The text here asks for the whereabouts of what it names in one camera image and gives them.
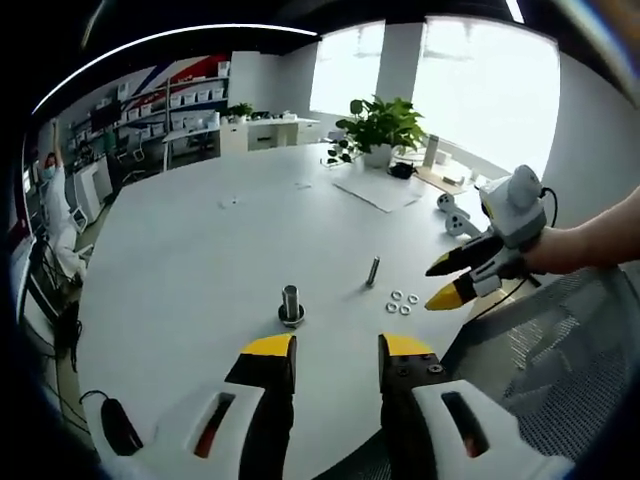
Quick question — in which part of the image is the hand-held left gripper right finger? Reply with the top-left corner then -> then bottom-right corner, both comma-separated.
377,333 -> 576,480

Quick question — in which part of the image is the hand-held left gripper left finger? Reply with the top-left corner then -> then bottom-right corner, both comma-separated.
99,333 -> 297,480

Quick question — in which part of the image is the small threaded steel stud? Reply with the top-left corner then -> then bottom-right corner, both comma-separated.
363,256 -> 382,290

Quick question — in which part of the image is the large threaded steel stud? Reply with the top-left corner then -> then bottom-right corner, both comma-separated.
278,284 -> 307,329

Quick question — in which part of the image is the white rectangular box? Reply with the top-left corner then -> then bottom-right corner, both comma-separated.
423,134 -> 441,169

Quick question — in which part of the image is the white paper sheet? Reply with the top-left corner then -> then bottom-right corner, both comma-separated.
332,172 -> 424,214

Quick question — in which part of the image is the grey mesh chair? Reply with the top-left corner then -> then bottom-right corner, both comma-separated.
439,264 -> 640,451

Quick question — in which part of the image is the black computer mouse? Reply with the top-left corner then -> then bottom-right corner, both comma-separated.
99,397 -> 145,457

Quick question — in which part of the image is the large potted plant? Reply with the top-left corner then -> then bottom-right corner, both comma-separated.
327,97 -> 429,169

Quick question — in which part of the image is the white low cabinet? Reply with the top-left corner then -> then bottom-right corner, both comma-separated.
219,117 -> 321,154

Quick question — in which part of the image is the storage shelf with white bins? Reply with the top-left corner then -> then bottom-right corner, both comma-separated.
87,62 -> 232,144

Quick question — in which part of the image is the black camera cable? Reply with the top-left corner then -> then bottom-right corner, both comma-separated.
538,186 -> 559,229

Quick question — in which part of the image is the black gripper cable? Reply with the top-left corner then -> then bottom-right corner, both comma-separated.
472,273 -> 544,321

